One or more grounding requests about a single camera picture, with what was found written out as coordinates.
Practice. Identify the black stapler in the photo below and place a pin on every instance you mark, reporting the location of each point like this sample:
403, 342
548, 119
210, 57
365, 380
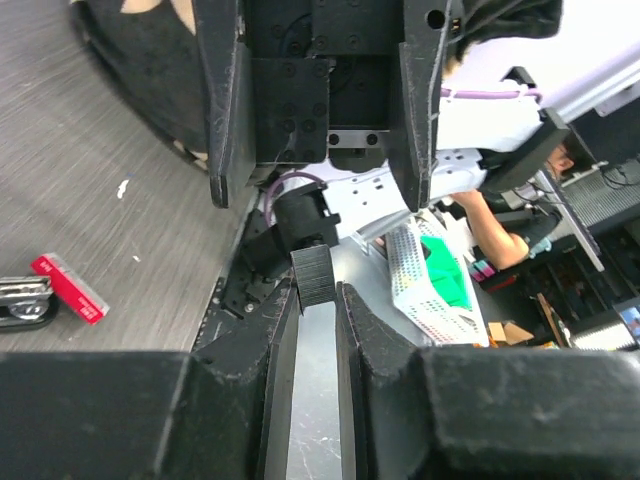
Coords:
27, 303

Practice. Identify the white perforated basket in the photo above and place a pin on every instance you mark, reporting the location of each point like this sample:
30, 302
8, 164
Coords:
417, 296

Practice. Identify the person in background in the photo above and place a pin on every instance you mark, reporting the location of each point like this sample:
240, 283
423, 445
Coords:
506, 244

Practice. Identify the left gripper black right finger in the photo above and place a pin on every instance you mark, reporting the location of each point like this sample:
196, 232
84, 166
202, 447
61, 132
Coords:
461, 412

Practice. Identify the grey staple strip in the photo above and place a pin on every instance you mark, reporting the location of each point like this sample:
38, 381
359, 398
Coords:
314, 275

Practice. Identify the red white staple box sleeve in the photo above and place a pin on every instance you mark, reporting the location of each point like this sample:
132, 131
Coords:
71, 288

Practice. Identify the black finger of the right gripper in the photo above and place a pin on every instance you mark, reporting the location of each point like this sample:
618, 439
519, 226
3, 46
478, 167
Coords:
415, 98
226, 63

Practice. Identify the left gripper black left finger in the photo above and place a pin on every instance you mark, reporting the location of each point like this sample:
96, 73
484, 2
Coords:
221, 412

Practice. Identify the black floral fleece garment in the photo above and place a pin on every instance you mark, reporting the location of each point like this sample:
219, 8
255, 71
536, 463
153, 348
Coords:
149, 51

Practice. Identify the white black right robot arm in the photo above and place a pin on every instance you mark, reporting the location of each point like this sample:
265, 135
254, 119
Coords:
500, 118

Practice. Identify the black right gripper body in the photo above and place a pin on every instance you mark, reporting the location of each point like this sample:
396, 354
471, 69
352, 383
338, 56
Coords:
323, 76

